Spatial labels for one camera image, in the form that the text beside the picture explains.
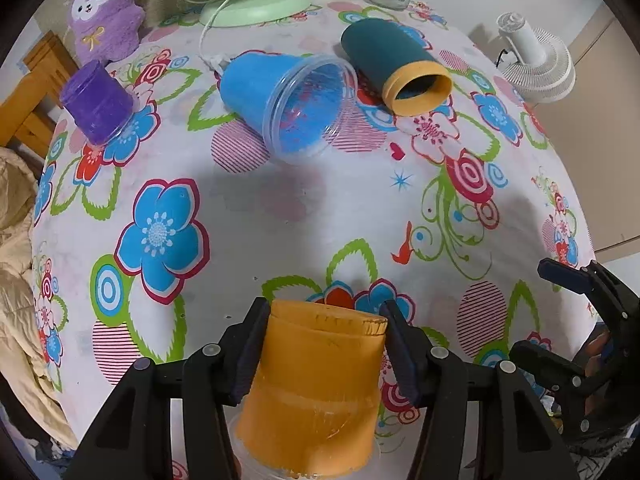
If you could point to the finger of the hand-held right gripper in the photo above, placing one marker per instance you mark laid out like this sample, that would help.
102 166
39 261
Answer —
562 275
540 357

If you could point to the white small fan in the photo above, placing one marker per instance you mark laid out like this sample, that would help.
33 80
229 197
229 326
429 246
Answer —
537 60

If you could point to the orange plastic cup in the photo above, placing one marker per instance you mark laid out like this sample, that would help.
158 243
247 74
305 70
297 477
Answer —
310 390

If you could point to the purple plush toy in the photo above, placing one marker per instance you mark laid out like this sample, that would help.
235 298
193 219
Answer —
102 12

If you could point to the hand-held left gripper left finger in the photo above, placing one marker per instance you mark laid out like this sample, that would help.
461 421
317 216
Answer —
249 360

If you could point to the wooden chair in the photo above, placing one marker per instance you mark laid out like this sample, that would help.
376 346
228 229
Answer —
35 92

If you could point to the beige blanket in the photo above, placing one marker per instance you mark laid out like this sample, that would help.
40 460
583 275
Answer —
25 285

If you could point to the purple plastic cup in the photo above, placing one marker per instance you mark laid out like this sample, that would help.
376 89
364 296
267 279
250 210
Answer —
95 102

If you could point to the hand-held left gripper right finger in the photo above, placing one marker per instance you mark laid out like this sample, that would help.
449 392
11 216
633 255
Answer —
403 360

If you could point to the blue plastic cup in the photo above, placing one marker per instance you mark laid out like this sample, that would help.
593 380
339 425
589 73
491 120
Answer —
285 102

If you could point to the floral tablecloth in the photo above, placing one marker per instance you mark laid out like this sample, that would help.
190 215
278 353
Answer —
310 210

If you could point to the dark green cup yellow rim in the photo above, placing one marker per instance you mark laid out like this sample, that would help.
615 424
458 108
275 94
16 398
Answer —
395 62

